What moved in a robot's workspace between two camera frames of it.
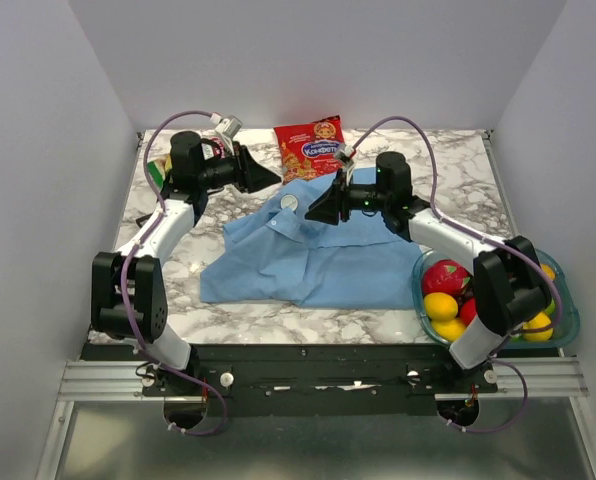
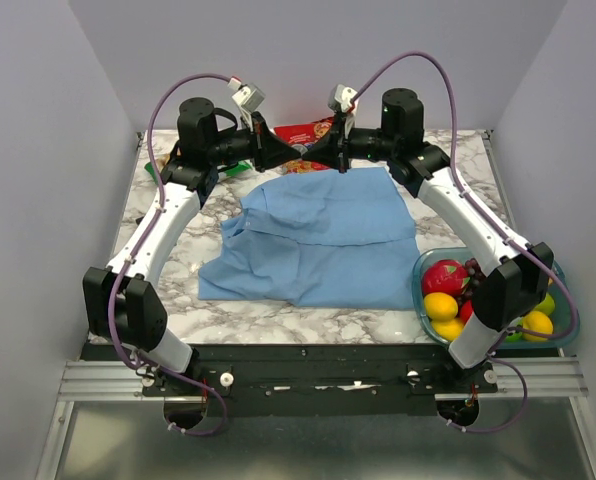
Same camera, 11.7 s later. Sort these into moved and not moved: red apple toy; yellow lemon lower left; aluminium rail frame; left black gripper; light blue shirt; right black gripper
Moved: right black gripper; left black gripper
Not moved: yellow lemon lower left; light blue shirt; aluminium rail frame; red apple toy
